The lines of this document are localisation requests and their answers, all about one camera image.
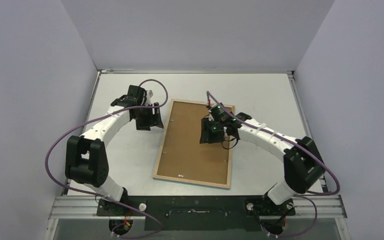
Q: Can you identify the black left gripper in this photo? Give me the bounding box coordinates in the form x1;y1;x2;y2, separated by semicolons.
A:
134;103;163;132

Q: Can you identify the blue wooden picture frame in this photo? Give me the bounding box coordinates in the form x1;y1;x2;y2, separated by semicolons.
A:
152;98;236;190

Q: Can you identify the brown cardboard backing board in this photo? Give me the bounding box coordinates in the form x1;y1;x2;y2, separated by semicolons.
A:
156;101;233;185

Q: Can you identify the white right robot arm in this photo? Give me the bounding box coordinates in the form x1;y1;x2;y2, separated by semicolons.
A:
199;104;325;215

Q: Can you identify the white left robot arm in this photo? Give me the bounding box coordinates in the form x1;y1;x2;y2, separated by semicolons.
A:
65;85;164;216

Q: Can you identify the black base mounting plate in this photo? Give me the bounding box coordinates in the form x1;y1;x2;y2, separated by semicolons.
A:
95;195;296;232

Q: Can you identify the aluminium front rail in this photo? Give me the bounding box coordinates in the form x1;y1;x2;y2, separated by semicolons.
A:
48;195;348;220

